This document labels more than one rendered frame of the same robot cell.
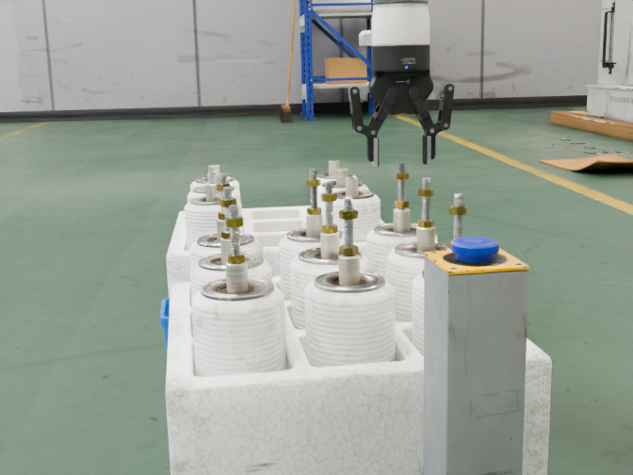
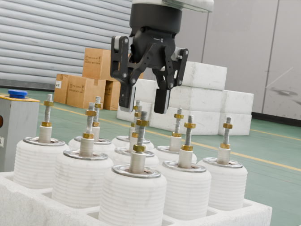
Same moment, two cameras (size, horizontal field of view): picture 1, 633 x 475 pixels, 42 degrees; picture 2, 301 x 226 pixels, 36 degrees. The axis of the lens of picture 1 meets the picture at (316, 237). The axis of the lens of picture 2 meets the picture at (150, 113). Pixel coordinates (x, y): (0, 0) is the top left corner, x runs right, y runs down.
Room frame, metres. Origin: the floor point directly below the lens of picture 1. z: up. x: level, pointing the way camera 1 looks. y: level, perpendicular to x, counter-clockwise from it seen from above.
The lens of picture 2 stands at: (1.63, -0.55, 0.40)
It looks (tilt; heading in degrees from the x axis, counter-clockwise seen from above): 4 degrees down; 140
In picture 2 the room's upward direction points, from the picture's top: 7 degrees clockwise
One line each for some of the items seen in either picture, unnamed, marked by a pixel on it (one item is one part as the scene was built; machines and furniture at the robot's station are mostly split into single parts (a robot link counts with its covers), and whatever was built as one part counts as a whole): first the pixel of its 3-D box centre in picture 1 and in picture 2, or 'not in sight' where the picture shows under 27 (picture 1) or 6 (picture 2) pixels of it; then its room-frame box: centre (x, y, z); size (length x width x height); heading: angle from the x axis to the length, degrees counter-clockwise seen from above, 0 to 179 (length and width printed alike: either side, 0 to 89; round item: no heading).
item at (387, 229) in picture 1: (401, 230); (136, 171); (1.09, -0.12, 0.25); 0.08 x 0.08 x 0.01
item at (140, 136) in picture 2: (401, 190); (140, 136); (1.09, -0.12, 0.31); 0.01 x 0.01 x 0.08
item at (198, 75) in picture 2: not in sight; (191, 74); (-1.06, 2.04, 0.45); 0.39 x 0.39 x 0.18; 5
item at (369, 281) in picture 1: (349, 282); (92, 141); (0.84, -0.03, 0.25); 0.08 x 0.08 x 0.01
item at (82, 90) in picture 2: not in sight; (86, 92); (-2.43, 1.95, 0.15); 0.30 x 0.24 x 0.30; 3
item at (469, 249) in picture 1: (475, 252); (17, 95); (0.68, -0.13, 0.32); 0.04 x 0.04 x 0.02
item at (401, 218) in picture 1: (401, 221); (137, 163); (1.09, -0.12, 0.26); 0.02 x 0.02 x 0.03
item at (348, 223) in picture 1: (348, 233); (96, 115); (0.84, -0.03, 0.30); 0.01 x 0.01 x 0.08
